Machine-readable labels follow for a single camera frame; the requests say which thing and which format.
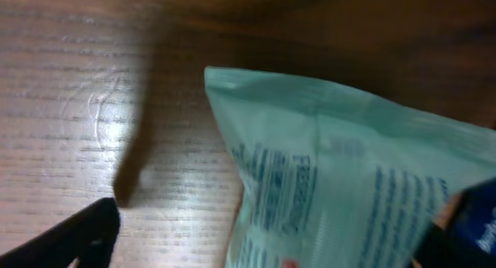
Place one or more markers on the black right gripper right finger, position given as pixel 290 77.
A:
pixel 435 251

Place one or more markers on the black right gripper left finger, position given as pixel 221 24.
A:
pixel 87 237

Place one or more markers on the teal snack wrapper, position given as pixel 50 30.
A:
pixel 334 176

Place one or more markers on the blue tissue pack box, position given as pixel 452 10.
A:
pixel 467 225

